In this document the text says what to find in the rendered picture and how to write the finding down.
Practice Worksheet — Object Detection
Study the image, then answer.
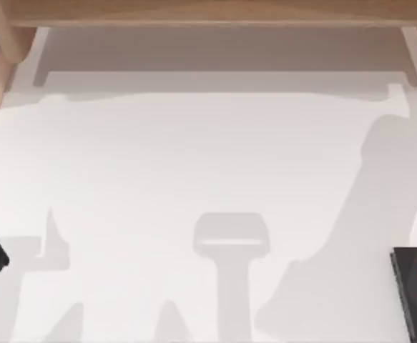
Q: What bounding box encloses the wooden shelf unit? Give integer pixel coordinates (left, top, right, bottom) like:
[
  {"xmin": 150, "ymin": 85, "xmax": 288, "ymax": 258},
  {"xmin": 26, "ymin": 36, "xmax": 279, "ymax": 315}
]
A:
[{"xmin": 0, "ymin": 0, "xmax": 417, "ymax": 110}]

